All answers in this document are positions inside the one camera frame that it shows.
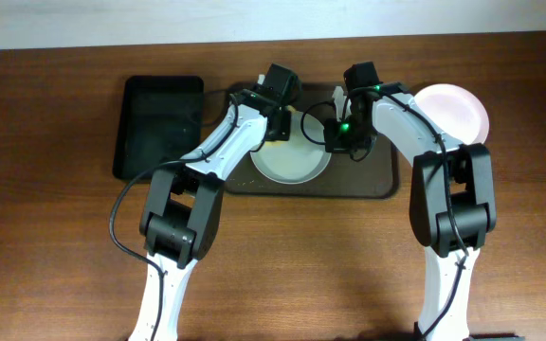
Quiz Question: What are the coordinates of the pale blue plate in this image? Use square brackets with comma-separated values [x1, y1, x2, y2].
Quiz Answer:
[250, 112, 331, 185]

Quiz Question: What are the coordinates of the green and yellow sponge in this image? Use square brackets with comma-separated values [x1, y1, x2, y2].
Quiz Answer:
[264, 106, 295, 142]

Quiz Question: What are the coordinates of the pink-white plate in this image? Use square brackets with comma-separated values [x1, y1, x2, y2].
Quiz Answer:
[414, 83, 490, 144]

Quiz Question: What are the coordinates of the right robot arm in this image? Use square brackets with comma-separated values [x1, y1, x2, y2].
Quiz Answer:
[324, 62, 497, 341]

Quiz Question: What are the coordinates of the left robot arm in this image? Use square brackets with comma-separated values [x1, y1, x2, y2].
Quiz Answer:
[130, 64, 300, 340]

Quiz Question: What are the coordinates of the brown serving tray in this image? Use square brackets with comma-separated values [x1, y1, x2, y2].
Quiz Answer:
[225, 83, 399, 199]

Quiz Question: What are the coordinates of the black rectangular sponge tray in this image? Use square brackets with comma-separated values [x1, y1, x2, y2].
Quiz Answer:
[112, 76, 204, 181]

